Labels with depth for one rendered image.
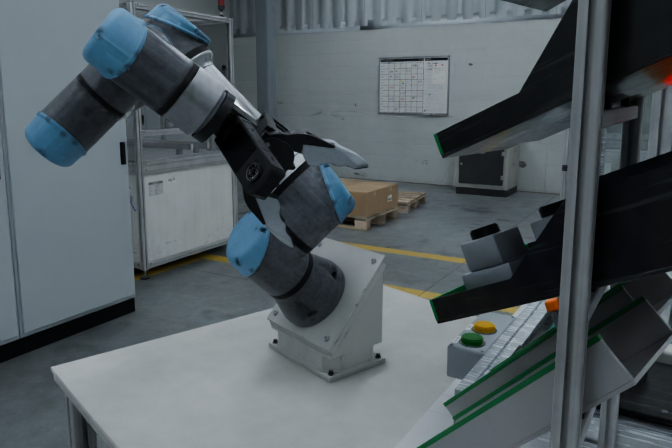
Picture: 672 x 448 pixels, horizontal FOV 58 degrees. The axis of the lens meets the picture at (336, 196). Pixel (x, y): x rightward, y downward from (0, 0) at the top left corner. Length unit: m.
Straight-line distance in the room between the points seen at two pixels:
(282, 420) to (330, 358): 0.17
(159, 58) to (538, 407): 0.52
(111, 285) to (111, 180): 0.66
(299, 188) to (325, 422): 0.41
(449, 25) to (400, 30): 0.81
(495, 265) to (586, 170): 0.18
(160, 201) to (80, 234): 1.25
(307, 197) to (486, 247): 0.55
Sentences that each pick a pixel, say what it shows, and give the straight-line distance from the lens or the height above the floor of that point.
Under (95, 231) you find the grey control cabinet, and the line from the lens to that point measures 3.91.
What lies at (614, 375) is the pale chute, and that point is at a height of 1.19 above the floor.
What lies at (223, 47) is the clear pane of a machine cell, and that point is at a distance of 5.50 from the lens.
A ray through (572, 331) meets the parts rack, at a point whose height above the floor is 1.22.
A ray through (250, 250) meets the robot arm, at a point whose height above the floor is 1.13.
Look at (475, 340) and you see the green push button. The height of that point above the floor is 0.97.
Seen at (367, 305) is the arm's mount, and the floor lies 0.99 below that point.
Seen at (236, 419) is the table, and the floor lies 0.86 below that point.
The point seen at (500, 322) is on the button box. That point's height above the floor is 0.96.
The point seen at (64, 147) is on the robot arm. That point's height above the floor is 1.34.
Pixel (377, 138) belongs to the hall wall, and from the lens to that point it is 10.09.
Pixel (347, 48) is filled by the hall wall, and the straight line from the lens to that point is 10.37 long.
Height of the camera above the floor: 1.40
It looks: 9 degrees down
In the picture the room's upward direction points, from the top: straight up
